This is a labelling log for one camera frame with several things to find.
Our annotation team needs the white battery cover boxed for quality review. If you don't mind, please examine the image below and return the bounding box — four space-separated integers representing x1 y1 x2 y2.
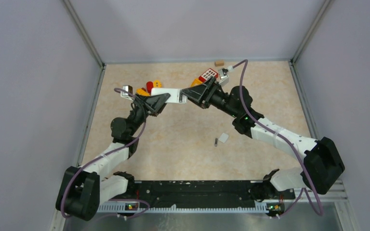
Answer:
218 133 229 143

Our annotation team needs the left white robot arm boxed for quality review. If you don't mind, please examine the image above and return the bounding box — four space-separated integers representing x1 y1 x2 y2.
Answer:
55 93 171 221

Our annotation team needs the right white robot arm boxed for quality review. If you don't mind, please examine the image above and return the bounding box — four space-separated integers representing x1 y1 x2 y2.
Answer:
181 78 345 198

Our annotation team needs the yellow triangle toy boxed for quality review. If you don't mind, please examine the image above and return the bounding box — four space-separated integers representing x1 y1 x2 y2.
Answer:
190 78 203 87

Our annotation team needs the red toy block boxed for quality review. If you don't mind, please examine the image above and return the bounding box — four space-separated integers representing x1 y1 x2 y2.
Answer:
198 68 219 83

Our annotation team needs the yellow ring toy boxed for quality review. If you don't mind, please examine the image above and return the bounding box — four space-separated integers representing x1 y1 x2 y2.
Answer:
153 80 162 88

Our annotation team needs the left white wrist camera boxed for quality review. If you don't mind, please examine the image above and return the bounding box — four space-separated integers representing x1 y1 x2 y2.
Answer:
120 85 133 101

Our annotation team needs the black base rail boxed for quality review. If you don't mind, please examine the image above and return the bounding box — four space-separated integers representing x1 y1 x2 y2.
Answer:
98 180 295 216

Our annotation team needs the white remote control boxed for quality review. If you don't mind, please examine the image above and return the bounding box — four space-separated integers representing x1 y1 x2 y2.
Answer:
150 87 187 104

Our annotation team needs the orange toy piece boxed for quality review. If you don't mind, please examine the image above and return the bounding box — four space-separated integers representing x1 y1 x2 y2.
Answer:
136 88 151 96

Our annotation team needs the red cylinder toy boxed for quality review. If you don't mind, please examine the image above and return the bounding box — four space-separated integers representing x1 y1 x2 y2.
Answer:
146 81 154 94

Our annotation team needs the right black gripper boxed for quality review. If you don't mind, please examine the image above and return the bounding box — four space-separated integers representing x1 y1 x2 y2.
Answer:
182 76 239 118

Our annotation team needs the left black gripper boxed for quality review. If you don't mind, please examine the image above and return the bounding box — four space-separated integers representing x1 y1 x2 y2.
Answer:
128 92 171 136

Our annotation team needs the small wooden block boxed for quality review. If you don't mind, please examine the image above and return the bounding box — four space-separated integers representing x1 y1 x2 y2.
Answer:
214 60 225 67

